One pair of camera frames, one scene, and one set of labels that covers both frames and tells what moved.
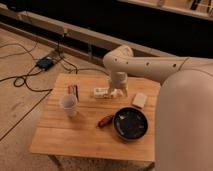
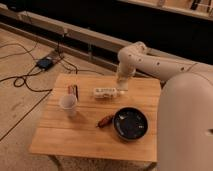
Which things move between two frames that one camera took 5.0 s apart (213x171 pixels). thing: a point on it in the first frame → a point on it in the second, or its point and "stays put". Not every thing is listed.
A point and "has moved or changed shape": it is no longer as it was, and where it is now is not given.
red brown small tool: x=104 y=121 stays put
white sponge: x=139 y=99 has moved or changed shape
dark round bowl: x=130 y=123 stays put
